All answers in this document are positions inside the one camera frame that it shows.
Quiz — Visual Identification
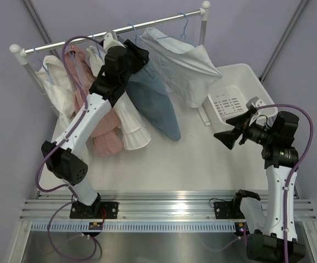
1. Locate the white skirt on right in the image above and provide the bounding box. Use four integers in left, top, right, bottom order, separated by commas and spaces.
140, 27, 222, 108

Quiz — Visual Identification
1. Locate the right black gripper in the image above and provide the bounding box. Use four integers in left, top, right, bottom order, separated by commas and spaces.
214, 110, 276, 150

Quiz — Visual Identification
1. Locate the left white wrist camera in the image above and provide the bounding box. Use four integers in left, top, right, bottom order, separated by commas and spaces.
103, 31, 125, 53

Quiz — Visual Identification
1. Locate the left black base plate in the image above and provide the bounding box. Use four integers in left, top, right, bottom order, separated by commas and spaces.
70, 201, 119, 220

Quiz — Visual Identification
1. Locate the pink dress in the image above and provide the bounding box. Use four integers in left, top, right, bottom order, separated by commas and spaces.
65, 45, 123, 156

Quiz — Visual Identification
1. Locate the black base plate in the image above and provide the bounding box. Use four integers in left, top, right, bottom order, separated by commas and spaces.
214, 201, 245, 219
70, 201, 119, 220

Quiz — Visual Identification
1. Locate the blue denim skirt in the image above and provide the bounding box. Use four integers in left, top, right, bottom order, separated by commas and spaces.
118, 38, 181, 141

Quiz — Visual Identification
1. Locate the white garment far left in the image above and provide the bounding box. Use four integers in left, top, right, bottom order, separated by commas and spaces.
36, 55, 84, 130

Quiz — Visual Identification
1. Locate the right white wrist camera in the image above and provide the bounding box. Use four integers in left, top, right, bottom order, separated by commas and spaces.
246, 97, 268, 126

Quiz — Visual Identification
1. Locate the blue wire hanger of skirt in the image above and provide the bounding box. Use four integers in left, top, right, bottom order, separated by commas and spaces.
128, 23, 138, 45

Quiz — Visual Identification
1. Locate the white plastic basket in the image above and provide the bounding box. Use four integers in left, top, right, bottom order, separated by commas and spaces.
203, 64, 274, 133

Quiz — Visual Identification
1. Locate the white slotted cable duct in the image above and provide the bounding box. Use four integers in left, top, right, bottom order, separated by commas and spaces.
31, 221, 236, 233

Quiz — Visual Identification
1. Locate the aluminium mounting rail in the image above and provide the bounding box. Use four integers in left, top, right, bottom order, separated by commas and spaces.
19, 190, 317, 221

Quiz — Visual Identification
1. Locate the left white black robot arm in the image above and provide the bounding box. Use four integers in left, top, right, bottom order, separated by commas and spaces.
41, 39, 149, 218

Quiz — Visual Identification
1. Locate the blue wire hanger far left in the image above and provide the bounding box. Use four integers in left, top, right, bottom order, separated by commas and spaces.
32, 46, 54, 84

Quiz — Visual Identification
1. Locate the blue wire hanger of pink dress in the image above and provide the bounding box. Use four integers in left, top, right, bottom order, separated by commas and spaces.
66, 46, 83, 87

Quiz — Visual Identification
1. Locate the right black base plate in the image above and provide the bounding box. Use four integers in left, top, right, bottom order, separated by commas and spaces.
214, 201, 245, 219

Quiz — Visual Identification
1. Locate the white ruffled dress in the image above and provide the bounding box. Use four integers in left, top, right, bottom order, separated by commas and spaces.
86, 45, 152, 151

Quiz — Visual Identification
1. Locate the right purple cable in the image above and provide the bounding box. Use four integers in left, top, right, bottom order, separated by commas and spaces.
252, 102, 314, 262

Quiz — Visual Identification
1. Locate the blue wire hanger right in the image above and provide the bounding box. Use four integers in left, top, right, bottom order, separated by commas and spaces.
158, 13, 196, 47

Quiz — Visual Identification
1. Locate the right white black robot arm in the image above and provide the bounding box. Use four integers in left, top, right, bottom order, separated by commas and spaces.
214, 110, 306, 262

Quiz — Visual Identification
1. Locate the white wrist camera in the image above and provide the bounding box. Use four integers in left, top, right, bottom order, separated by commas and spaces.
103, 31, 125, 53
246, 97, 268, 126

